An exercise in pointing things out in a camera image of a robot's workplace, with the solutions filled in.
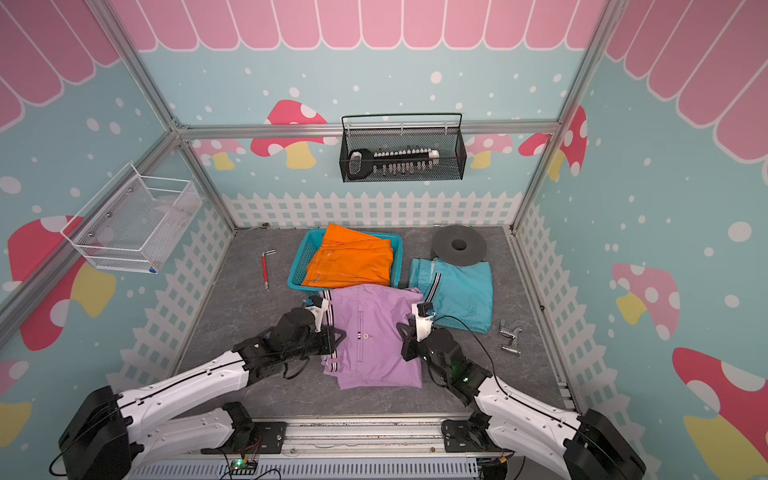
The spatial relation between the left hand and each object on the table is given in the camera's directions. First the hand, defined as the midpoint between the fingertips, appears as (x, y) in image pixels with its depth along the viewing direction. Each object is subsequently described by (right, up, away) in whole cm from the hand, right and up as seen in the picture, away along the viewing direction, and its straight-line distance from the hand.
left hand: (344, 338), depth 80 cm
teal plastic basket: (-16, +25, +25) cm, 39 cm away
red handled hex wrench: (-34, +18, +30) cm, 49 cm away
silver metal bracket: (+49, -5, +8) cm, 50 cm away
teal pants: (+36, +9, +20) cm, 42 cm away
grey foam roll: (+37, +26, +28) cm, 53 cm away
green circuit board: (-24, -30, -8) cm, 39 cm away
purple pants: (+7, -5, +1) cm, 8 cm away
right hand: (+15, +4, 0) cm, 15 cm away
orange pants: (-3, +22, +23) cm, 32 cm away
